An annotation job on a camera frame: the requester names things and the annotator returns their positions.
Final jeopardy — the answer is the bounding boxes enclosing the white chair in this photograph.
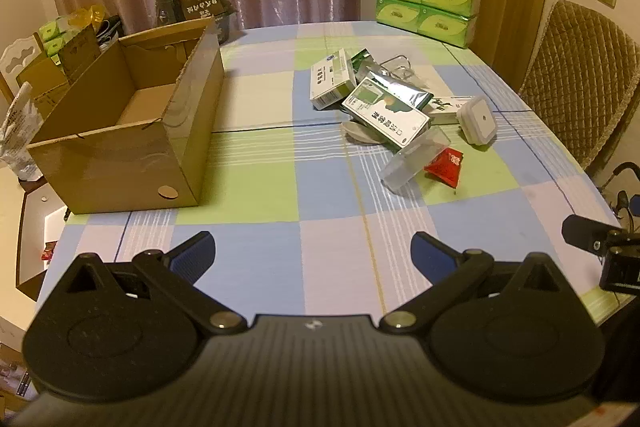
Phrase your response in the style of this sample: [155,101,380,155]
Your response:
[0,34,46,100]

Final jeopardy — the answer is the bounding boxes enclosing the yellow plastic bag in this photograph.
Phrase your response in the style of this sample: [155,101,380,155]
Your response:
[67,5,107,30]

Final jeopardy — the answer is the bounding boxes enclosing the white square night light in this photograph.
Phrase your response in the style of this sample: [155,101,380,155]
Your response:
[456,97,499,144]

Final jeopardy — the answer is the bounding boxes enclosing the small cardboard box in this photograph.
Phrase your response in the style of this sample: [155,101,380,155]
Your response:
[17,24,101,118]

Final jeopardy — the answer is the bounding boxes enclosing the silver foil pouch green print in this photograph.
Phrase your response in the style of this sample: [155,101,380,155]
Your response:
[350,49,434,110]

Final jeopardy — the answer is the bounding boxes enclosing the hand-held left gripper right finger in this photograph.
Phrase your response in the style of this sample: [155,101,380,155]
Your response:
[379,232,561,335]

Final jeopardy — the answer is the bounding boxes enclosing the green and white medicine box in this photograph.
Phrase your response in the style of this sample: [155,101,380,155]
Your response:
[341,77,432,151]

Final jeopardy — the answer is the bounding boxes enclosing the clear plastic box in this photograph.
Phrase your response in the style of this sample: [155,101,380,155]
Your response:
[381,127,452,196]

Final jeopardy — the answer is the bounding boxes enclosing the wooden side table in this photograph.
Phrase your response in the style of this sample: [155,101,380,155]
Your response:
[15,179,68,303]

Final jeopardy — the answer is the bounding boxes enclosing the black curved frame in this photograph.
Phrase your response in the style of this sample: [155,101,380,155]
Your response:
[602,162,640,230]

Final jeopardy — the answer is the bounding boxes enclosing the clear plastic bag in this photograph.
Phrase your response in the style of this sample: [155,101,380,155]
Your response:
[382,54,426,84]
[0,82,45,182]

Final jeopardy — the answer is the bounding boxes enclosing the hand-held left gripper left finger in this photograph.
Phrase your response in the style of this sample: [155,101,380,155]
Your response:
[65,231,247,335]

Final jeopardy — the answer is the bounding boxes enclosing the large cardboard box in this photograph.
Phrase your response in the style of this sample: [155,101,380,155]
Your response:
[26,17,226,215]

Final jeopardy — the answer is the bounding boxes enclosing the red packet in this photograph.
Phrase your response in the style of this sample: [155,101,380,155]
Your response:
[423,148,463,188]

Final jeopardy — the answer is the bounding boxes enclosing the dark green labelled box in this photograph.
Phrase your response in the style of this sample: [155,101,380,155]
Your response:
[154,0,238,46]

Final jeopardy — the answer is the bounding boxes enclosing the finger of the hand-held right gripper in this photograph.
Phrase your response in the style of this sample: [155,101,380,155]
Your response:
[561,214,623,254]

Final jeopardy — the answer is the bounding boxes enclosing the green tissue pack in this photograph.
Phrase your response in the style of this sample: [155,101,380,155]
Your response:
[39,18,68,56]

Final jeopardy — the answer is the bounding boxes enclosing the green and white packet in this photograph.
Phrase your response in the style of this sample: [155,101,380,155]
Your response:
[429,96,475,126]

